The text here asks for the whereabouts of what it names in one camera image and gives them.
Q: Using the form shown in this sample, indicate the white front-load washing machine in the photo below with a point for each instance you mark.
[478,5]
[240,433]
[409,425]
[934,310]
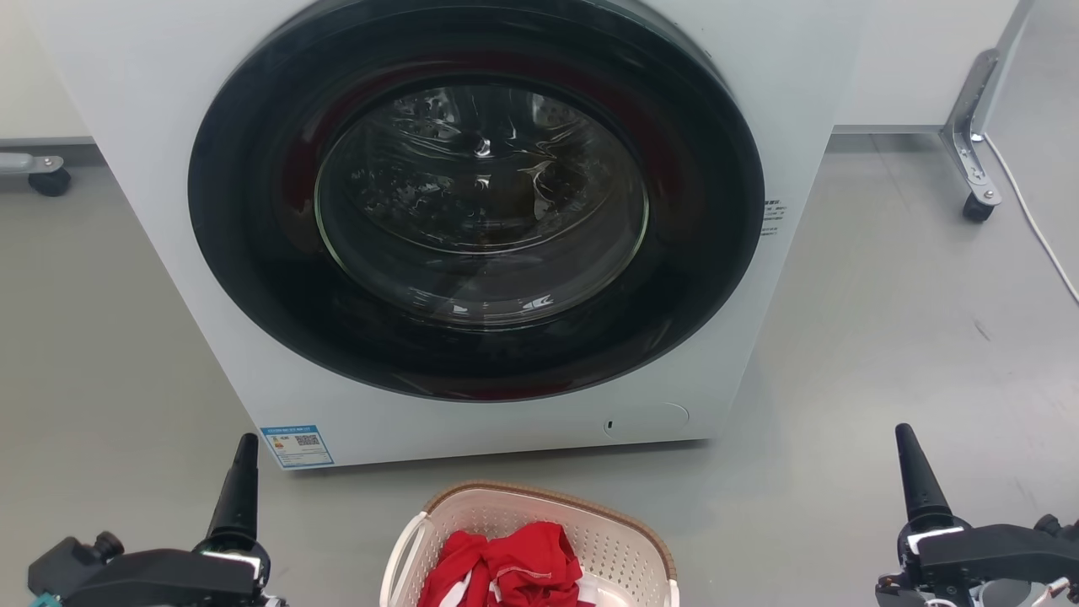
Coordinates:
[126,126]

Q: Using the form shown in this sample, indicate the small printed warning sticker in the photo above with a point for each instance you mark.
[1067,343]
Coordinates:
[773,217]

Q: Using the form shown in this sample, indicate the blue energy label sticker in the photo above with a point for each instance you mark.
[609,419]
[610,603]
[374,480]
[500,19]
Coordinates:
[297,447]

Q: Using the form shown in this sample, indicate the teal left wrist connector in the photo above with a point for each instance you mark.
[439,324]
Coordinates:
[46,600]

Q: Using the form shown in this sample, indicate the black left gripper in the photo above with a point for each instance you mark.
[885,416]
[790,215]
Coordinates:
[169,577]

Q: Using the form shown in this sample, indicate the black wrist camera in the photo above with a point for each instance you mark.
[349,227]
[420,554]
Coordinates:
[67,561]
[1058,527]

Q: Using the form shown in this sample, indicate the grey metal bracket leg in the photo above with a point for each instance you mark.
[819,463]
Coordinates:
[969,126]

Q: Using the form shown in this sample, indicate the black caster wheel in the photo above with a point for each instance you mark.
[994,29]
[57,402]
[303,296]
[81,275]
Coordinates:
[979,208]
[50,182]

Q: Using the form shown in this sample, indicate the white partition panel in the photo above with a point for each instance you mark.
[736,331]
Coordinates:
[34,76]
[919,59]

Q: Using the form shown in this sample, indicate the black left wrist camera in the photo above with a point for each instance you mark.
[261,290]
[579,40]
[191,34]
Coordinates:
[67,561]

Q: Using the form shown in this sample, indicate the red garment with white stripes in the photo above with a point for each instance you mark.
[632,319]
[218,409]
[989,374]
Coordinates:
[514,565]

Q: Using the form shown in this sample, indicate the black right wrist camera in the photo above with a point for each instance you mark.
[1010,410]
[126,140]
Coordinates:
[1058,527]

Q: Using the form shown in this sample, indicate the white perforated laundry basket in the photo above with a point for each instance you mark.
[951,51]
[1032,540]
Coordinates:
[615,539]

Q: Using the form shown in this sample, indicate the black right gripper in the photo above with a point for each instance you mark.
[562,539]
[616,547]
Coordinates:
[986,552]

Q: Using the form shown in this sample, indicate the round black washing machine door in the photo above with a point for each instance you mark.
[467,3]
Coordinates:
[253,253]

